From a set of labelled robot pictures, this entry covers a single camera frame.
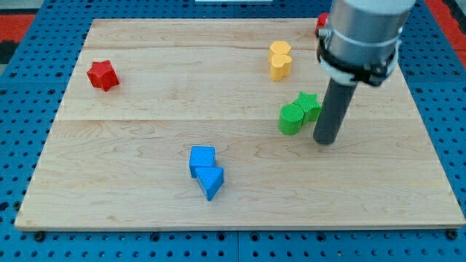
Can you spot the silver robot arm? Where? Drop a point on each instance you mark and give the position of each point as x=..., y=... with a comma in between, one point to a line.
x=360, y=40

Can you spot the blue cube block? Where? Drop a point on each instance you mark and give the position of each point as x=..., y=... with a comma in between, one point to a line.
x=201, y=156

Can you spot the blue triangle block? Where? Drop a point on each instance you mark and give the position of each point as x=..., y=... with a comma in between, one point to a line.
x=210, y=179

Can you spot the green cylinder block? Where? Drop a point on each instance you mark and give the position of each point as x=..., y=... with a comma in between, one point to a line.
x=291, y=118

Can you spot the light wooden board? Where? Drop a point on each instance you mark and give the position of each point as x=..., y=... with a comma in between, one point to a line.
x=119, y=160

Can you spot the yellow heart block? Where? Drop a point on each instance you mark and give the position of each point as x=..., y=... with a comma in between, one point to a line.
x=280, y=67

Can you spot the green star block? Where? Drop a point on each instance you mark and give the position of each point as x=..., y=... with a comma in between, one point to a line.
x=309, y=105

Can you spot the yellow hexagon block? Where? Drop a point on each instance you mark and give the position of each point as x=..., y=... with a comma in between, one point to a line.
x=279, y=48

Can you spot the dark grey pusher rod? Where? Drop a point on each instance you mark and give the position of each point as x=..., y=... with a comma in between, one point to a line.
x=335, y=104

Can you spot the red cylinder block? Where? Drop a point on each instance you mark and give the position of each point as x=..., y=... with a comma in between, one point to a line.
x=321, y=21

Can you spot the red star block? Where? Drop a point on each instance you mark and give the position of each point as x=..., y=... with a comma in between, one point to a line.
x=102, y=75

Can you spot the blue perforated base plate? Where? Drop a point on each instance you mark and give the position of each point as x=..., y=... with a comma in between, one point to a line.
x=35, y=79

